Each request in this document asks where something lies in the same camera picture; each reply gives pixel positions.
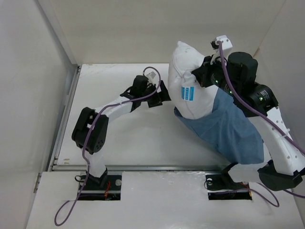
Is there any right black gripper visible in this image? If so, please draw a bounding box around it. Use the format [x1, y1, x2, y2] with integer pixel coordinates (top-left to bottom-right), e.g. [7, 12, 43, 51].
[193, 53, 241, 98]

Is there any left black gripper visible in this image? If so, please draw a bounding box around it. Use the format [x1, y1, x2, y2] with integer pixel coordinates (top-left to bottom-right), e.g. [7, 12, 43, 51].
[140, 81, 174, 108]

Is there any white pillow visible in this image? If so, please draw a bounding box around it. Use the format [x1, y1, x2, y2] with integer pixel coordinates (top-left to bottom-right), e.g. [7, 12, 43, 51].
[168, 41, 217, 119]

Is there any blue pillowcase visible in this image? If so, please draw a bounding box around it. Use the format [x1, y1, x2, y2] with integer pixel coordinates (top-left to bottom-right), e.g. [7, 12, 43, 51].
[174, 89, 264, 165]

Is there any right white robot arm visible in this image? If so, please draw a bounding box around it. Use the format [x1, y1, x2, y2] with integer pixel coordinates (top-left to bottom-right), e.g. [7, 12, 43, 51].
[192, 52, 305, 191]

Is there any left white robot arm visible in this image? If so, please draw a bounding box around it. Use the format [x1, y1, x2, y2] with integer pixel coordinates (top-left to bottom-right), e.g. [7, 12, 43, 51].
[71, 75, 171, 189]

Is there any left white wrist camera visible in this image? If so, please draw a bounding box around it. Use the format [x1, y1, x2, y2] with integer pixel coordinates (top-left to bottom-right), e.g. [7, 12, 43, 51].
[144, 72, 156, 83]

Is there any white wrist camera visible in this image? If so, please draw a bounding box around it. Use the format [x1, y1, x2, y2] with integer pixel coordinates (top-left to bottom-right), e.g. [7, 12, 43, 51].
[144, 72, 156, 83]
[211, 35, 233, 62]

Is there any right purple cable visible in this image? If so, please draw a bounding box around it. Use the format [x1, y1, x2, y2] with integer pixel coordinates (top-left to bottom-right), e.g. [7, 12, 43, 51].
[214, 40, 305, 208]

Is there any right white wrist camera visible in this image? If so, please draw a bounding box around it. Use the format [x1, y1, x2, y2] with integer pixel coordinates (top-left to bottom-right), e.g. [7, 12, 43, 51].
[211, 35, 233, 62]

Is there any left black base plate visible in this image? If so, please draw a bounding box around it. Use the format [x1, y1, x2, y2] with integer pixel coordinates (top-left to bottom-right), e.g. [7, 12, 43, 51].
[74, 174, 122, 201]

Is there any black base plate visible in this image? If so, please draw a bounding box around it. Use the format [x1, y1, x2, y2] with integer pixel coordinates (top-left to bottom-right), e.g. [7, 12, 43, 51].
[74, 174, 122, 201]
[204, 174, 252, 200]

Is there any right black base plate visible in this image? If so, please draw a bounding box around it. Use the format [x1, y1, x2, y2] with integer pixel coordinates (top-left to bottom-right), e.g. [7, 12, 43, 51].
[204, 174, 252, 200]

